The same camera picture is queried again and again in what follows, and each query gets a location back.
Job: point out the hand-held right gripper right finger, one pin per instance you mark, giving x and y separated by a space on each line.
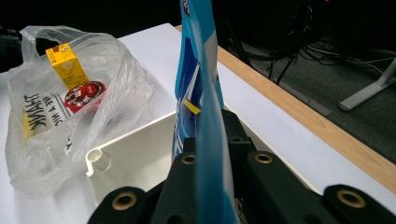
239 146

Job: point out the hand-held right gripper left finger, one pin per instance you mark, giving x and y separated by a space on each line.
190 145

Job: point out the blue snack pouch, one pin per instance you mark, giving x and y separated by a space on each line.
205 155

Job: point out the white plastic bin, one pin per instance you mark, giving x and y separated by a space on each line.
137 155

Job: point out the translucent white plastic shopping bag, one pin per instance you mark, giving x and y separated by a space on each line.
124 77

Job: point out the red can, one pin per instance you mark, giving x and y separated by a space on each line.
84 95

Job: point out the yellow drink carton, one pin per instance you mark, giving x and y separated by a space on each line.
67 65

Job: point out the white metal desk frame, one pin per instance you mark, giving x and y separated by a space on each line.
364 95

